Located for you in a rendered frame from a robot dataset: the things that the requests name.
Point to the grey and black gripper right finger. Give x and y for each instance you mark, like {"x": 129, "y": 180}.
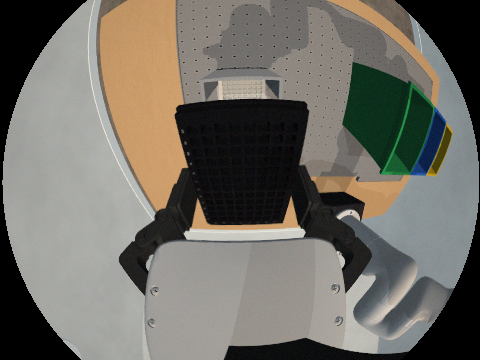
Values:
{"x": 319, "y": 221}

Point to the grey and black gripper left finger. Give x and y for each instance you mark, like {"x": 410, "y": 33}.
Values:
{"x": 168, "y": 225}

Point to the yellow open-top bin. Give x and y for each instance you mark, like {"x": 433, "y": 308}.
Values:
{"x": 441, "y": 152}

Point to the blue open-top bin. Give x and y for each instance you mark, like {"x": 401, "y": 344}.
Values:
{"x": 431, "y": 145}

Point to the green bin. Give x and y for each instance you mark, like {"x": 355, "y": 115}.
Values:
{"x": 376, "y": 111}

